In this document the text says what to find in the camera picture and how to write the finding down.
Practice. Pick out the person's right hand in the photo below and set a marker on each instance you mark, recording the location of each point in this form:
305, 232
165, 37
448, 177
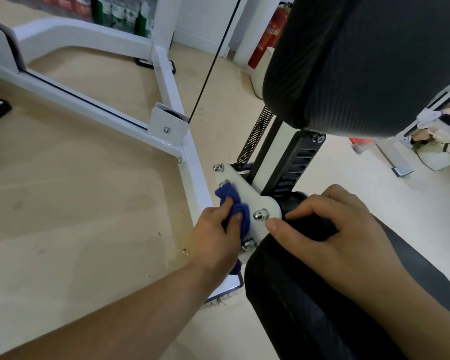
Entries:
348, 243

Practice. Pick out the person's left hand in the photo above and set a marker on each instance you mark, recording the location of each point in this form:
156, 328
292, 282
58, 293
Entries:
212, 239

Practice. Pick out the person's right thumb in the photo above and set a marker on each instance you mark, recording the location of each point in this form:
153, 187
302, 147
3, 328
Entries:
288, 236

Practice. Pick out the person's left thumb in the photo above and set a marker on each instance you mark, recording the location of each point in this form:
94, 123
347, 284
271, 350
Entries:
238, 226

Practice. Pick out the blue cleaning cloth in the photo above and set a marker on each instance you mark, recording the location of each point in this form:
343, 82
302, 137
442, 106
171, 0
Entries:
234, 202

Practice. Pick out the black seat pad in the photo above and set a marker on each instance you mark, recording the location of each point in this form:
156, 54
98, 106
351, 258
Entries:
307, 307

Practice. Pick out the person's left forearm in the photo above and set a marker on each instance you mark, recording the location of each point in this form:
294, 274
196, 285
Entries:
108, 318

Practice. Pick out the person's right forearm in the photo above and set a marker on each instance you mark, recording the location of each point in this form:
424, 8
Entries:
423, 318

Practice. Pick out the chrome dome nut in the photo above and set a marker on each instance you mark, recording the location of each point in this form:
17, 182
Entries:
248, 244
218, 167
225, 182
260, 214

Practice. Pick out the black notched adjustment rack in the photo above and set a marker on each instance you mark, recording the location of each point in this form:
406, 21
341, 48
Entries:
298, 164

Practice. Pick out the small coil spring under seat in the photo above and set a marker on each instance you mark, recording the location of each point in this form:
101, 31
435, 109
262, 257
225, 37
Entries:
223, 298

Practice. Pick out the metal coil spring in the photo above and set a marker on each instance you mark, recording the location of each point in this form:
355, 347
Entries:
255, 136

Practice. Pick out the steel rack bolt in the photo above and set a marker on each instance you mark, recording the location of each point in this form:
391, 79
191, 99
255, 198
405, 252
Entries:
318, 137

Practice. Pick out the red base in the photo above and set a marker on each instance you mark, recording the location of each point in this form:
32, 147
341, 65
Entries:
360, 140

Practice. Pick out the black ribbed back pad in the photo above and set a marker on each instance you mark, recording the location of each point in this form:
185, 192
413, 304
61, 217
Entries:
363, 63

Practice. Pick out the red fire extinguisher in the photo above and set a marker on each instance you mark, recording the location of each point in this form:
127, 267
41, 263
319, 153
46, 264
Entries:
270, 37

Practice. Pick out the row of green bottles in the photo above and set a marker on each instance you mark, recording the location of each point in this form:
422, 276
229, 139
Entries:
123, 13

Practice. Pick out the row of red packages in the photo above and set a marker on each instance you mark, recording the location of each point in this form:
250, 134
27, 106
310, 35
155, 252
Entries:
60, 3

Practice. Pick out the white seat bracket plate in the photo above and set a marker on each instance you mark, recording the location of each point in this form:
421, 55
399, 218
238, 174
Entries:
257, 198

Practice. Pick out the black and white upright post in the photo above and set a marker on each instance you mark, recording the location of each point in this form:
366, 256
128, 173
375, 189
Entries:
272, 153

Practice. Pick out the white pulley bracket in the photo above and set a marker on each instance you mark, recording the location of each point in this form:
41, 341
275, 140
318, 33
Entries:
168, 121

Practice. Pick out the white bench frame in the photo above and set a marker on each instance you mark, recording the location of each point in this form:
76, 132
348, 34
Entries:
401, 153

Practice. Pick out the black rubber frame foot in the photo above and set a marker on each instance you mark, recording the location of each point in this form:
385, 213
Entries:
155, 65

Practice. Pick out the white gym machine frame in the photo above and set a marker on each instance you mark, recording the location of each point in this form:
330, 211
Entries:
97, 37

